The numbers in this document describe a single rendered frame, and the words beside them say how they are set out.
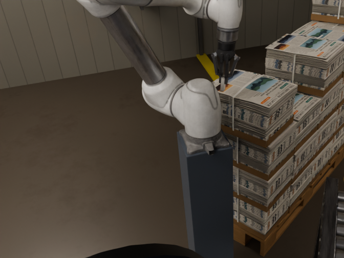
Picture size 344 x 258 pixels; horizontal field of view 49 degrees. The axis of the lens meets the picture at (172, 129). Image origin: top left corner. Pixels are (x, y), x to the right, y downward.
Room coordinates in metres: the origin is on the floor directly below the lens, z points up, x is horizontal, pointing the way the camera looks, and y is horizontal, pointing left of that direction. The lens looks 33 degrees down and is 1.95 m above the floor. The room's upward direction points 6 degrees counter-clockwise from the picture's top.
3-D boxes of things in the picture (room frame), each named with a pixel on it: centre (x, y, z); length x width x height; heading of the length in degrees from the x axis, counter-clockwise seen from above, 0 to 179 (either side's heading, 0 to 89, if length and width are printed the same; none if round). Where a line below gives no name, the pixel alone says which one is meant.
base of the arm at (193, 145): (1.34, -0.13, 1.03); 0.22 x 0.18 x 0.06; 8
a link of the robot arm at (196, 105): (1.37, -0.12, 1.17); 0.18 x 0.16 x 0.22; 42
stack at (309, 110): (2.02, -0.75, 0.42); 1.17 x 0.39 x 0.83; 134
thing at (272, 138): (1.62, -0.48, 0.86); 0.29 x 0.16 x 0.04; 135
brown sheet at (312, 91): (2.11, -0.85, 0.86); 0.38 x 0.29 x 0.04; 46
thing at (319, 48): (2.12, -0.84, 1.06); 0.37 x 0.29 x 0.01; 46
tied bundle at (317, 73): (2.11, -0.85, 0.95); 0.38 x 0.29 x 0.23; 46
